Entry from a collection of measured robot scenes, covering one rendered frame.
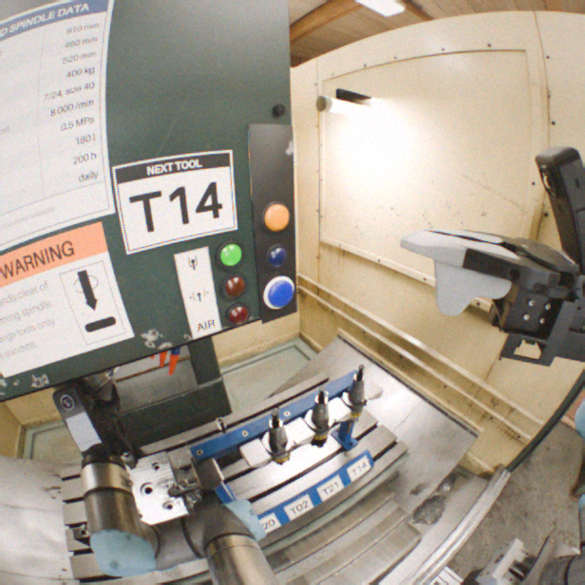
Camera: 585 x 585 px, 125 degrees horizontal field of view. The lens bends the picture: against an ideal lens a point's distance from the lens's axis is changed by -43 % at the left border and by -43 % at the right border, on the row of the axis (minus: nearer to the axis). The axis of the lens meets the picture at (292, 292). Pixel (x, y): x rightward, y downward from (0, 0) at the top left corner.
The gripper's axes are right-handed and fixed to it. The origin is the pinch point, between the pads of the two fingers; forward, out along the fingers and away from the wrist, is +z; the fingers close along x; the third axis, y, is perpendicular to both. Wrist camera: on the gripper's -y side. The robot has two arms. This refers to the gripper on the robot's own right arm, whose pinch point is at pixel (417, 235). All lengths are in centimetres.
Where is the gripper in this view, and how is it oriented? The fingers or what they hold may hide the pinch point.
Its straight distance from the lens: 21.9
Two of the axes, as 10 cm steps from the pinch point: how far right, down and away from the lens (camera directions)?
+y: 0.3, 8.9, 4.5
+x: 4.6, -4.1, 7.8
